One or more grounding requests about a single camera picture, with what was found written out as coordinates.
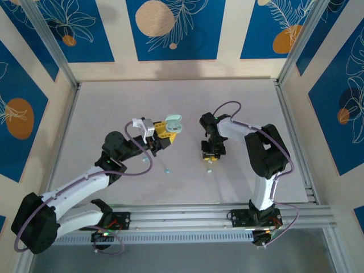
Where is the mint green earbud charging case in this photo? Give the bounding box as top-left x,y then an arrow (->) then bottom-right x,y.
164,113 -> 184,134

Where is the black base electronics box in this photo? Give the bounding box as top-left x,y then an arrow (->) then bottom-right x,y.
90,230 -> 114,251
251,228 -> 281,249

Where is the blue poster with beige circle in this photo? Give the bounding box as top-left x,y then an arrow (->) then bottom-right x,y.
126,0 -> 226,61

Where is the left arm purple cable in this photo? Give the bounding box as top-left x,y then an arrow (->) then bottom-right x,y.
14,121 -> 156,256

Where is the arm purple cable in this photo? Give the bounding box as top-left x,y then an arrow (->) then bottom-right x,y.
14,121 -> 156,256
213,100 -> 301,250

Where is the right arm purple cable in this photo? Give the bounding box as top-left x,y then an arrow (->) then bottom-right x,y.
213,100 -> 301,250

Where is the aluminium side rail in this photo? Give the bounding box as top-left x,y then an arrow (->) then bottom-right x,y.
274,81 -> 321,205
15,84 -> 82,273

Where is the wide aluminium base rail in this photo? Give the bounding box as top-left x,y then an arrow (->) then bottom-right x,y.
68,202 -> 334,230

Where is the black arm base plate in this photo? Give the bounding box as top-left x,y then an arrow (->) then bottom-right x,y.
228,208 -> 283,229
109,212 -> 132,231

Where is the grey slotted cable duct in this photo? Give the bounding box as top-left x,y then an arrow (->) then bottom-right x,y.
52,230 -> 254,245

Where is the blue floral wall poster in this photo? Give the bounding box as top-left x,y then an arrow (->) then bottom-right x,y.
239,0 -> 317,60
35,0 -> 115,64
308,27 -> 364,176
295,0 -> 364,77
0,41 -> 49,183
0,0 -> 60,82

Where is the aluminium frame post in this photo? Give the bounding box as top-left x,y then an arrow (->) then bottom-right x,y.
276,0 -> 328,86
20,0 -> 81,89

